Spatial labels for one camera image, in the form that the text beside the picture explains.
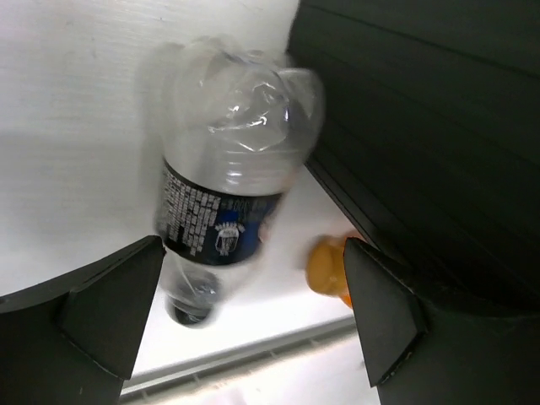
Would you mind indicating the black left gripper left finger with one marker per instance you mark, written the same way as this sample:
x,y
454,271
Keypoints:
x,y
74,339

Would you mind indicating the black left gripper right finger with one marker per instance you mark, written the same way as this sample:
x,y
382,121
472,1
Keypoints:
x,y
425,342

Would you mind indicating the clear bottle dark label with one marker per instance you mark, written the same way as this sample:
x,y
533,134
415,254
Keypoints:
x,y
235,129

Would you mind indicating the black plastic bin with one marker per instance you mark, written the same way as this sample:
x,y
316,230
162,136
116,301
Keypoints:
x,y
433,132

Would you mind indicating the orange juice bottle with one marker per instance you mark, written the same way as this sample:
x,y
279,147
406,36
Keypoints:
x,y
325,270

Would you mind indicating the aluminium front frame rail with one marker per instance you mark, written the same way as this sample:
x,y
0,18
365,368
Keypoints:
x,y
211,365

